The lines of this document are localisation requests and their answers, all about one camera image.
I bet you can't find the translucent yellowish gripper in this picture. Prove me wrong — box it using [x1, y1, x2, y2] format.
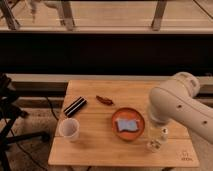
[148, 125, 166, 144]

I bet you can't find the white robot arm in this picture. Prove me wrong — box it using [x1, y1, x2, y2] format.
[148, 72, 213, 144]

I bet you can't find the orange round plate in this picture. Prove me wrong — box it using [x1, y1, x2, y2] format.
[111, 107, 145, 141]

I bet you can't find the blue folded cloth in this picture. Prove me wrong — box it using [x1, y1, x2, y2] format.
[116, 118, 138, 132]

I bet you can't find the black striped rectangular box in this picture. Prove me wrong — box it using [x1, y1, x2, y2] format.
[64, 97, 87, 118]

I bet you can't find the translucent plastic cup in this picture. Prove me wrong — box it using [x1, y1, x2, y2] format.
[58, 118, 80, 142]

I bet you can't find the black tripod stand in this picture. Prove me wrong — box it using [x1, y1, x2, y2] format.
[0, 73, 50, 171]

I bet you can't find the black floor cable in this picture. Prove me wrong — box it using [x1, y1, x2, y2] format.
[44, 96, 60, 121]

